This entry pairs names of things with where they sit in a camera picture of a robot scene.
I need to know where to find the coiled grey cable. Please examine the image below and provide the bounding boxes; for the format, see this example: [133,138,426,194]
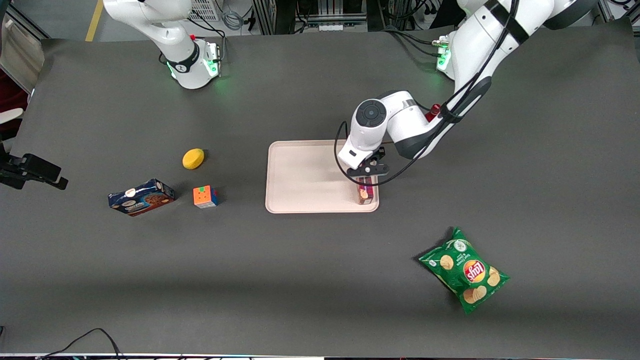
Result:
[221,7,247,32]

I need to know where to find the green chips bag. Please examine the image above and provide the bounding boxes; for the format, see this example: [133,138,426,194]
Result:
[418,226,511,315]

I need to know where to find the dark red cloth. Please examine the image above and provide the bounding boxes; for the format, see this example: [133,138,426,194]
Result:
[0,69,30,137]

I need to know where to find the beige board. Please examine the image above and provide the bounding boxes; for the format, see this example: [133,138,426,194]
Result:
[1,14,37,93]

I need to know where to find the beige plastic tray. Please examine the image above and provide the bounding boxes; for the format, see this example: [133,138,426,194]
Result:
[265,139,380,214]

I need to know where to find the aluminium frame post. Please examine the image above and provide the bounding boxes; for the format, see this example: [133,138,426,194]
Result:
[597,0,631,23]

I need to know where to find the black base cables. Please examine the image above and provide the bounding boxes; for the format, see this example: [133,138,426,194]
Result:
[186,15,229,66]
[382,26,448,57]

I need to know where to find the black cable looping onto mat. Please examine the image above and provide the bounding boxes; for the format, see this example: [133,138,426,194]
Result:
[35,327,124,360]

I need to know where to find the red cookie box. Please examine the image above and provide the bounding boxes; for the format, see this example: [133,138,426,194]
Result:
[356,176,377,206]

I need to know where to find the aluminium equipment rack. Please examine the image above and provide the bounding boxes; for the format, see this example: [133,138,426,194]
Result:
[251,0,372,36]

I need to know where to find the blue cookie box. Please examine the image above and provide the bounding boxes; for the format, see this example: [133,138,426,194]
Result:
[107,178,176,217]

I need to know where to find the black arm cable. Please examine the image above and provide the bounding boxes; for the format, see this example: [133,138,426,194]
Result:
[333,0,519,187]

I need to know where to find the white perforated box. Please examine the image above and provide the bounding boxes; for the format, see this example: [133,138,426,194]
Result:
[187,0,221,22]

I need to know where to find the orange puzzle cube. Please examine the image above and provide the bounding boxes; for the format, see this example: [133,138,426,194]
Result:
[193,185,219,209]

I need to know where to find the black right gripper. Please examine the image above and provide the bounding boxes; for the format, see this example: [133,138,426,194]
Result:
[0,144,69,191]

